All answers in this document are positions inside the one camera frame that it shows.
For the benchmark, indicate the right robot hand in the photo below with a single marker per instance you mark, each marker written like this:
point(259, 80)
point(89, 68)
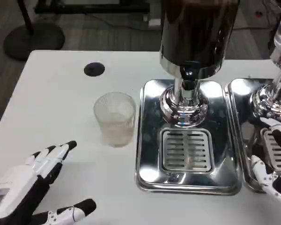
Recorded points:
point(279, 150)

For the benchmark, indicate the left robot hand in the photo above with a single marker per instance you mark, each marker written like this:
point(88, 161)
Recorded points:
point(18, 178)

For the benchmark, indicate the slotted steel drip grid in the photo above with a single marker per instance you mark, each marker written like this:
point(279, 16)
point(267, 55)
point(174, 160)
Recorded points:
point(271, 152)
point(187, 150)

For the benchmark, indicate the steel drip tray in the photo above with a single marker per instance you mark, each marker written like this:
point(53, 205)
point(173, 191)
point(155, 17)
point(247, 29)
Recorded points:
point(152, 150)
point(242, 131)

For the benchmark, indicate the drink dispenser with steel body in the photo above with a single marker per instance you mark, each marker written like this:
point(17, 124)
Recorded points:
point(274, 77)

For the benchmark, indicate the clear ribbed glass cup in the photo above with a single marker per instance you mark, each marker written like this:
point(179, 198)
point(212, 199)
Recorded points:
point(114, 118)

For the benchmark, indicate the drink dispenser with dark tank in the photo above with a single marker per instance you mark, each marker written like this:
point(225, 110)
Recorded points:
point(192, 56)

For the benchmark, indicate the black round stand base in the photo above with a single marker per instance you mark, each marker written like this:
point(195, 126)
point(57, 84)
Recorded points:
point(34, 39)

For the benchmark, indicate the white power strip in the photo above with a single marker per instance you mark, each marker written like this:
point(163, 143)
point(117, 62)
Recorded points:
point(152, 20)

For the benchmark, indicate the black desk frame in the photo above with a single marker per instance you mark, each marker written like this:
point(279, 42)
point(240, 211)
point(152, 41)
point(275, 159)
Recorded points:
point(91, 5)

